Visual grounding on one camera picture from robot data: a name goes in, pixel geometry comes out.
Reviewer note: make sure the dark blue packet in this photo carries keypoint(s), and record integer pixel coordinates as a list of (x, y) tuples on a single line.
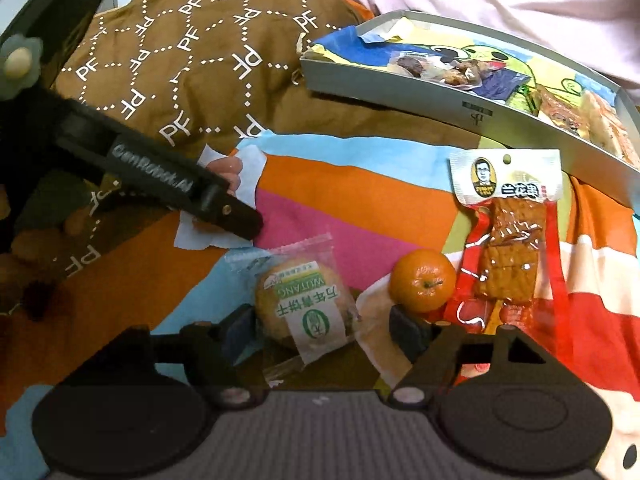
[(502, 84)]

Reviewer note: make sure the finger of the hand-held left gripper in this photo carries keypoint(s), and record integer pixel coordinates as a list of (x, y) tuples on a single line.
[(235, 215)]

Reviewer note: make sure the orange snack packet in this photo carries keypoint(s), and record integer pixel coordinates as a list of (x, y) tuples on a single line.
[(602, 120)]

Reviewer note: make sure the brown patterned pillow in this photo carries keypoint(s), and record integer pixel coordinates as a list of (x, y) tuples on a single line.
[(200, 60)]

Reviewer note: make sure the cartoon printed paper lining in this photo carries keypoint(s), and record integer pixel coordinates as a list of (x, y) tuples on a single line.
[(345, 42)]

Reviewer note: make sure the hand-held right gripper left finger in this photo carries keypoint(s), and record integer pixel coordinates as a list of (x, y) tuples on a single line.
[(241, 326)]

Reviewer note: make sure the pink sausage packet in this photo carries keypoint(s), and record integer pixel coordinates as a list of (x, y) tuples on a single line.
[(246, 165)]

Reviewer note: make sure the colourful printed blanket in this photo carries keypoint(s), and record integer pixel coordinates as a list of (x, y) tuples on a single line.
[(350, 195)]

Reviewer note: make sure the cream paper piece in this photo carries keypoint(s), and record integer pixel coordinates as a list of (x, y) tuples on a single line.
[(395, 27)]

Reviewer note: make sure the clear bag of brown snacks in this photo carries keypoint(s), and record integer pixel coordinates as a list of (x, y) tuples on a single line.
[(450, 72)]

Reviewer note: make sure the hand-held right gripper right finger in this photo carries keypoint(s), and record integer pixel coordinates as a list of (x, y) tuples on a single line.
[(405, 328)]

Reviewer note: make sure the dried tofu snack packet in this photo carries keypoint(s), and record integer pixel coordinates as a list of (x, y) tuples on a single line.
[(510, 250)]

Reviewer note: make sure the grey cardboard box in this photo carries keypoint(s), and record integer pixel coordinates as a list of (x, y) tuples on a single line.
[(400, 95)]

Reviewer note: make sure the mandarin orange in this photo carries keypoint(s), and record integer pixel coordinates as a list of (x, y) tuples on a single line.
[(422, 280)]

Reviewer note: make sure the round biscuit packet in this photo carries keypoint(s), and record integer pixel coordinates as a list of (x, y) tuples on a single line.
[(300, 305)]

